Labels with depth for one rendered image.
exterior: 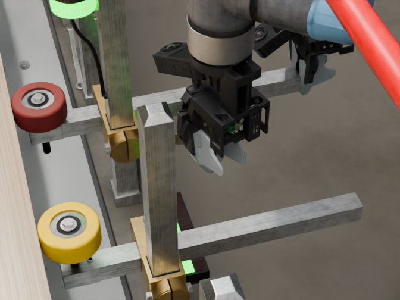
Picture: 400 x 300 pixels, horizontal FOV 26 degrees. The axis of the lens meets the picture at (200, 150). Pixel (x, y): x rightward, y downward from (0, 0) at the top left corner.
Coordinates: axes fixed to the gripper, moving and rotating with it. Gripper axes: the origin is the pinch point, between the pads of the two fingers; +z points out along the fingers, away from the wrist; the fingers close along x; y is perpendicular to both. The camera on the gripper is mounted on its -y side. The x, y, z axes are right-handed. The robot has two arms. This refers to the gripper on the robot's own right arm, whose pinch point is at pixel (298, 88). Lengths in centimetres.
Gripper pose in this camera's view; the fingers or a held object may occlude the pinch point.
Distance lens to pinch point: 143.1
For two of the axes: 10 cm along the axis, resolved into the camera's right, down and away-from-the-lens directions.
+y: 9.6, -2.1, 1.8
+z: 0.2, 7.0, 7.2
